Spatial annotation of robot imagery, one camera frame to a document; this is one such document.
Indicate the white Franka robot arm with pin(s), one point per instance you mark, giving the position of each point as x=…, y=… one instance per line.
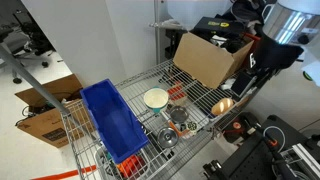
x=290, y=16

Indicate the black device with orange disc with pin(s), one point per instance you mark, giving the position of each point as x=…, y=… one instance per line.
x=236, y=126

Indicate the red packet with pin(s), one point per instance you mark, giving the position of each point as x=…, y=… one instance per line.
x=175, y=92

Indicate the aluminium extrusion rail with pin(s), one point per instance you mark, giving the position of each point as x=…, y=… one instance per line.
x=301, y=158

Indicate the steel pot lid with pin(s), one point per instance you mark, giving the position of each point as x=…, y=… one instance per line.
x=167, y=137

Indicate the metal cart post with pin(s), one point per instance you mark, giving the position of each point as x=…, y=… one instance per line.
x=30, y=78
x=157, y=30

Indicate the black breadboard table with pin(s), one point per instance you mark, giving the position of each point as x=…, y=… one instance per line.
x=260, y=160

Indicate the white patterned mug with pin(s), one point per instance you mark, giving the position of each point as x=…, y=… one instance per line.
x=191, y=126

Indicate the small steel pot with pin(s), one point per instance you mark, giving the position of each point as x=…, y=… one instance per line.
x=179, y=114

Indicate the black tablet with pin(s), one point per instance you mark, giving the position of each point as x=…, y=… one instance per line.
x=242, y=83

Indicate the orange floor tape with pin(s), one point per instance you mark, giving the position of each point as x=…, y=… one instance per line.
x=63, y=174

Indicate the white bowl with teal rim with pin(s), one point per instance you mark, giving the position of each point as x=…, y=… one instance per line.
x=156, y=99

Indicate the orange plastic item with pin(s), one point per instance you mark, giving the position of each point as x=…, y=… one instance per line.
x=131, y=165

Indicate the black box with yellow logo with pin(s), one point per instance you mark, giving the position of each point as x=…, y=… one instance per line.
x=216, y=24

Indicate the cardboard box with black label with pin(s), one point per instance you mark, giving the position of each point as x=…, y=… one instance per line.
x=50, y=120

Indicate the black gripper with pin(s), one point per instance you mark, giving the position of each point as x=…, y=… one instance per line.
x=276, y=53

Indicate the orange utensil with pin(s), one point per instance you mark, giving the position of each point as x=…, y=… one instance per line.
x=175, y=128

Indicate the black office chair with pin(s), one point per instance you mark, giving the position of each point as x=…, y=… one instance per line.
x=23, y=36

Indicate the bread loaf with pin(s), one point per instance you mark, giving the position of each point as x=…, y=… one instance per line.
x=222, y=106

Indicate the blue plastic bin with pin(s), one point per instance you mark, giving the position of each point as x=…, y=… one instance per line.
x=113, y=123

